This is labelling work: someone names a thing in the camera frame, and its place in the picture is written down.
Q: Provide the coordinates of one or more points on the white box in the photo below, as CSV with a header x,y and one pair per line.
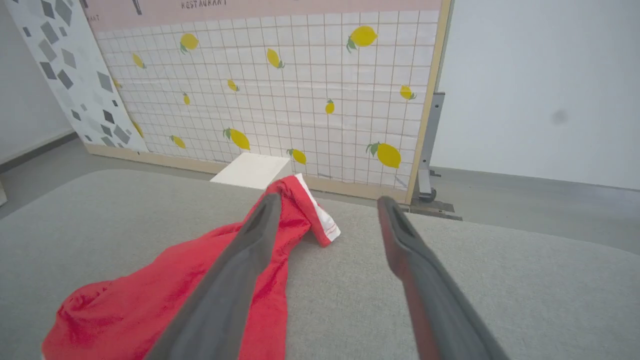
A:
x,y
247,171

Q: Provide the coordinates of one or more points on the white grey terrazzo pattern panel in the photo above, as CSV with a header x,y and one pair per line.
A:
x,y
70,70

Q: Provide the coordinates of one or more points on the grey metal panel stand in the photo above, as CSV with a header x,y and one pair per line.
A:
x,y
431,140

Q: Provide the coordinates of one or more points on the large dark floor plate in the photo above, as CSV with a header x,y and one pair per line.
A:
x,y
436,209

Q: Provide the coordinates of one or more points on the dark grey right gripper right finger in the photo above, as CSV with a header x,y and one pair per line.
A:
x,y
440,310

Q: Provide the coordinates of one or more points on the red garment with white trim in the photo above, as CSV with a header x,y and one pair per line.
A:
x,y
115,310

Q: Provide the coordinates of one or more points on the lemon print grid partition panel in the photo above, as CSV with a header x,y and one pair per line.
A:
x,y
300,80

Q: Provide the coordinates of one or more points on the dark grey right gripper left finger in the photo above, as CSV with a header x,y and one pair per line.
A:
x,y
225,305

